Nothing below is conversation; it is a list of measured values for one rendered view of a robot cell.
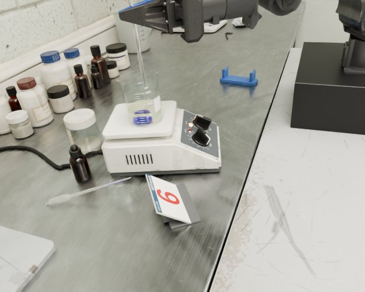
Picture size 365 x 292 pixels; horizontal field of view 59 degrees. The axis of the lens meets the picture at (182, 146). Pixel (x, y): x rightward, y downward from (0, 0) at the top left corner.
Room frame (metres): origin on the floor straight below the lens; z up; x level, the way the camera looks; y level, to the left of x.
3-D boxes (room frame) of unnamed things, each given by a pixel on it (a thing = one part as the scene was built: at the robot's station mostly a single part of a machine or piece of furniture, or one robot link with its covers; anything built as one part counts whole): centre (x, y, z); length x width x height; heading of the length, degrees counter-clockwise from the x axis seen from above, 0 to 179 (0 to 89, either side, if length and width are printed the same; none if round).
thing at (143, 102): (0.51, 0.06, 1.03); 0.07 x 0.06 x 0.08; 99
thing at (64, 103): (0.79, 0.30, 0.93); 0.05 x 0.05 x 0.06
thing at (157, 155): (0.52, 0.04, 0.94); 0.22 x 0.13 x 0.08; 83
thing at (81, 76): (0.86, 0.25, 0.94); 0.04 x 0.04 x 0.09
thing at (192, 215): (0.38, 0.02, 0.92); 0.09 x 0.06 x 0.04; 12
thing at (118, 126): (0.52, 0.07, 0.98); 0.12 x 0.12 x 0.01; 83
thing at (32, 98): (0.73, 0.34, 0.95); 0.06 x 0.06 x 0.11
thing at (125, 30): (1.27, 0.12, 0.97); 0.18 x 0.13 x 0.15; 135
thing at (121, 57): (1.07, 0.18, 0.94); 0.07 x 0.07 x 0.07
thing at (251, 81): (0.83, -0.17, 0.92); 0.10 x 0.03 x 0.04; 54
